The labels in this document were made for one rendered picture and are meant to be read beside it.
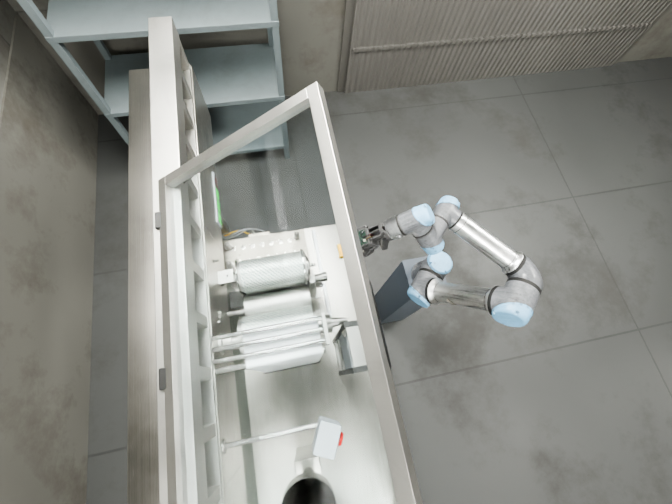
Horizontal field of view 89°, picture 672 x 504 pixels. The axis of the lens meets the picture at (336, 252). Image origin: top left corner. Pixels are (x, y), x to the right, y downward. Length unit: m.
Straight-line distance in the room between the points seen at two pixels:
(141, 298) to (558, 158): 3.62
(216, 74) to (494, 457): 3.23
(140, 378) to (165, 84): 0.93
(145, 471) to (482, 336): 2.32
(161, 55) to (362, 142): 2.16
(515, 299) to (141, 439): 1.23
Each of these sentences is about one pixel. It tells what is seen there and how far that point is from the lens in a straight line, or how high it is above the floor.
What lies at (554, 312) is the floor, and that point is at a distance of 3.23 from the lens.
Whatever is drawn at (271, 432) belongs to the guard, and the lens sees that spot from 0.75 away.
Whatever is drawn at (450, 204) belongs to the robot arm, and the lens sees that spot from 1.29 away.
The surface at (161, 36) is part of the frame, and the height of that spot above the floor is 1.65.
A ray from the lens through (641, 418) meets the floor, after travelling 3.51.
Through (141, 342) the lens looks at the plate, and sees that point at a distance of 1.23.
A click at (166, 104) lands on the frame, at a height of 1.65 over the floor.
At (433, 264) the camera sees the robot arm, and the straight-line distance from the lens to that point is 1.60.
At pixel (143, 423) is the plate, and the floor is 1.44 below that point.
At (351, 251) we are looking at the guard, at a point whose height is 1.96.
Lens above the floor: 2.56
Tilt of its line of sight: 69 degrees down
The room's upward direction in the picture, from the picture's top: 12 degrees clockwise
